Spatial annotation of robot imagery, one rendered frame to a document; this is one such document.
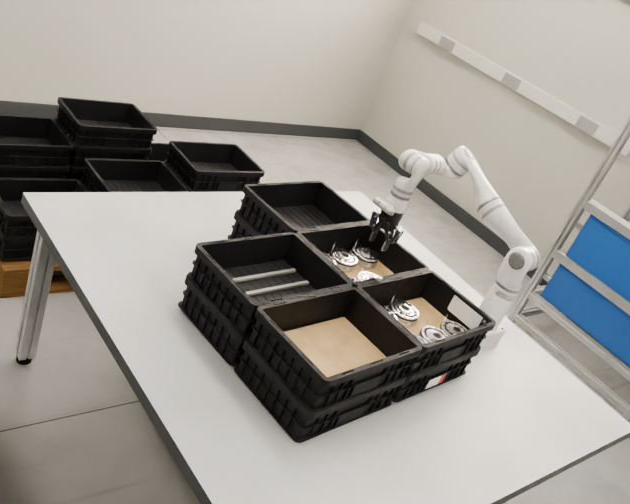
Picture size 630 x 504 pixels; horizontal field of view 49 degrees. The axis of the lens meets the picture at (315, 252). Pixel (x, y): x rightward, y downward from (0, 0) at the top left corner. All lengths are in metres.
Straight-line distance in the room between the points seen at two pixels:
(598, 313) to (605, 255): 0.32
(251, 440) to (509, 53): 4.15
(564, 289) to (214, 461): 2.81
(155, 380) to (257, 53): 3.76
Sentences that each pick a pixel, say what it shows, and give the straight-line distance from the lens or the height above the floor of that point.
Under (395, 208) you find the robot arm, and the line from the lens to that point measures 2.35.
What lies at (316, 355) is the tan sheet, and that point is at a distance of 1.94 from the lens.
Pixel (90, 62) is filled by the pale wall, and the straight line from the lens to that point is 4.78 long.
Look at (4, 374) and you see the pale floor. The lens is 2.85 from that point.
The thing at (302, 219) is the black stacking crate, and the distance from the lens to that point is 2.60.
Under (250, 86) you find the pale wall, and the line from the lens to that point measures 5.42.
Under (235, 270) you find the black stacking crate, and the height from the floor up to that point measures 0.83.
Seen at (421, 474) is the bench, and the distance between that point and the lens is 1.97.
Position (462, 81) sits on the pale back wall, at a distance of 5.66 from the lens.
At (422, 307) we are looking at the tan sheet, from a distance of 2.39.
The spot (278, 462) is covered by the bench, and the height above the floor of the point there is 0.70.
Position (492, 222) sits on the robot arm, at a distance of 2.51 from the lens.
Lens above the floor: 1.95
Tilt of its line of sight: 28 degrees down
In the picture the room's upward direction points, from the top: 23 degrees clockwise
